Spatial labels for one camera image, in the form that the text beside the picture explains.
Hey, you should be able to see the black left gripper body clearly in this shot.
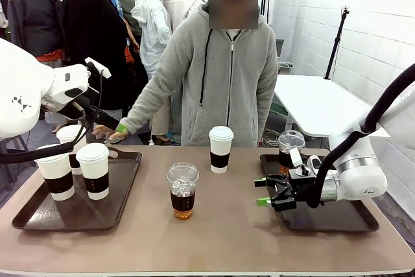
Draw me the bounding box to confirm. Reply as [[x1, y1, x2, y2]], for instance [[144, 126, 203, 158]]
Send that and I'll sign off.
[[64, 86, 108, 123]]

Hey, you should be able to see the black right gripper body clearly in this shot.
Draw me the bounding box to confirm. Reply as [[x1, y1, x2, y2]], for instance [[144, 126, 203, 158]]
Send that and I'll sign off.
[[270, 166, 318, 212]]

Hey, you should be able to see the white paper cup black sleeve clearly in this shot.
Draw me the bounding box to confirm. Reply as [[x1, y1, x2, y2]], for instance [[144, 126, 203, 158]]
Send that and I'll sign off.
[[75, 142, 110, 201], [34, 143, 76, 202], [208, 125, 235, 175], [56, 124, 88, 176]]

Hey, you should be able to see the clear iced coffee cup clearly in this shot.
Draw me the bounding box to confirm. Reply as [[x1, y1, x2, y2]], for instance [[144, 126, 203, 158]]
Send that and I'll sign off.
[[166, 161, 200, 221], [278, 130, 306, 175]]

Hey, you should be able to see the person's right forearm grey sleeve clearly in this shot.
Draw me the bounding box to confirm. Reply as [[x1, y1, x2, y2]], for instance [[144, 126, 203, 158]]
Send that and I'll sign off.
[[119, 80, 174, 136]]

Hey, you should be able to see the brown plastic serving tray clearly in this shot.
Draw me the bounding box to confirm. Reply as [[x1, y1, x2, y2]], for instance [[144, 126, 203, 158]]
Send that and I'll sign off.
[[12, 146, 143, 231], [259, 154, 380, 233]]

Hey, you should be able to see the person's right hand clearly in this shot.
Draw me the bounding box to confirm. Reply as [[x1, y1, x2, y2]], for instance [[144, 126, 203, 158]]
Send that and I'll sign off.
[[91, 125, 126, 145]]

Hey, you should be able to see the mannequin in black coat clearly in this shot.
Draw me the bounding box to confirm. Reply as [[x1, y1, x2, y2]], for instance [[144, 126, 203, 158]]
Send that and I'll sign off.
[[61, 0, 131, 119]]

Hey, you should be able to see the white side table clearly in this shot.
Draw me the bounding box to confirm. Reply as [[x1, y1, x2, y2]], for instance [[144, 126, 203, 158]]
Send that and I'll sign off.
[[274, 74, 392, 139]]

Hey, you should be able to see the mannequin in white jacket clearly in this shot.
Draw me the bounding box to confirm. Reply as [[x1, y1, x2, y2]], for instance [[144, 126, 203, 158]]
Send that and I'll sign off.
[[130, 0, 173, 80]]

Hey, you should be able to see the person in grey fleece hoodie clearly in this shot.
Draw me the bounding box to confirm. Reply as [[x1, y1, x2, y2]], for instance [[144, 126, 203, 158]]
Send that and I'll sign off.
[[119, 0, 279, 148]]

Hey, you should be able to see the mannequin in dark grey jacket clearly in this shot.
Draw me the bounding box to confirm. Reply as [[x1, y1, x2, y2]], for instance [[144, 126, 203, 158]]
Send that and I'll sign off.
[[6, 0, 65, 64]]

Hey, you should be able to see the mannequin in grey-green jacket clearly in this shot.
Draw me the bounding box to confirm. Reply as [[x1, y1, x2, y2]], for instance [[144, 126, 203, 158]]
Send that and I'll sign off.
[[115, 0, 144, 38]]

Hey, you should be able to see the grey plastic bin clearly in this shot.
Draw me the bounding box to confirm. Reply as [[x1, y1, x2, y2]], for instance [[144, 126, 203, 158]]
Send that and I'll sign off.
[[275, 38, 285, 64]]

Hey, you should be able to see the black tripod stand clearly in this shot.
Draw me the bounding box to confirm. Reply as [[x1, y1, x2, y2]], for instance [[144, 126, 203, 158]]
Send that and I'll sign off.
[[324, 6, 351, 80]]

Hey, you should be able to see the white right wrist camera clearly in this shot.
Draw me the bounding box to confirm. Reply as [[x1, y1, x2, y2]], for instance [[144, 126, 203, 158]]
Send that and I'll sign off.
[[289, 147, 304, 169]]

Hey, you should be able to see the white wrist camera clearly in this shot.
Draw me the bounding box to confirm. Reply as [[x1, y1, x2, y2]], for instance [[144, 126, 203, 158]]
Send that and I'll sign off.
[[289, 147, 304, 169], [84, 56, 112, 79]]

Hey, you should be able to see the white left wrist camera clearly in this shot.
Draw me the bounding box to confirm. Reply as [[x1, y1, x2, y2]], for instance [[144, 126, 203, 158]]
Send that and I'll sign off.
[[84, 56, 112, 79]]

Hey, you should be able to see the white cable bundle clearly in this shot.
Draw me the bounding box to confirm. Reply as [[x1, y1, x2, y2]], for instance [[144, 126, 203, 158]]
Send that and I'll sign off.
[[261, 128, 283, 147]]

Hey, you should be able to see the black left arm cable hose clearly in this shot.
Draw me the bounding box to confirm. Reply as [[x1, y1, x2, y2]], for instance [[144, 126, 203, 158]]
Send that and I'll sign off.
[[0, 68, 105, 165]]

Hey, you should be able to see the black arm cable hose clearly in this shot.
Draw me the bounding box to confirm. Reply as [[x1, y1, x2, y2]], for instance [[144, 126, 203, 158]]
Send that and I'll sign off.
[[305, 62, 415, 210], [0, 68, 105, 165]]

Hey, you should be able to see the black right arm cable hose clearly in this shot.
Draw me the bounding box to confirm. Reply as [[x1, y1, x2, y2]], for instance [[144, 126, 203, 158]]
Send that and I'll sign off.
[[305, 62, 415, 210]]

